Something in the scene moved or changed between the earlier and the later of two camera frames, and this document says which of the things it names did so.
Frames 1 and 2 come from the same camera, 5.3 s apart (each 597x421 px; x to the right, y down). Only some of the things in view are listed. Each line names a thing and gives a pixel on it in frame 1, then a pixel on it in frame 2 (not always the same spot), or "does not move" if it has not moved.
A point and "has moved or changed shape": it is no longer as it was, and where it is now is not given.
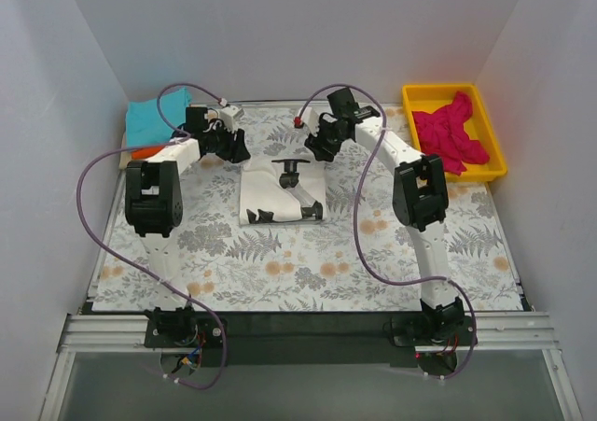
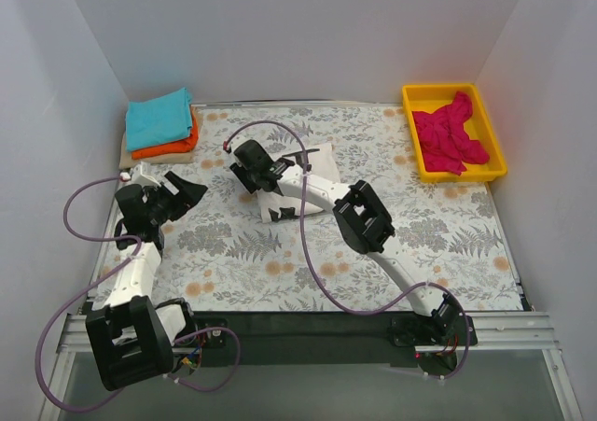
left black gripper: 235,146 -> 169,192
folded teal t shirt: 145,124 does not move
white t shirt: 259,189 has moved or changed shape
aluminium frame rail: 514,332 does not move
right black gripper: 318,143 -> 284,165
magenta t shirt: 443,133 does not move
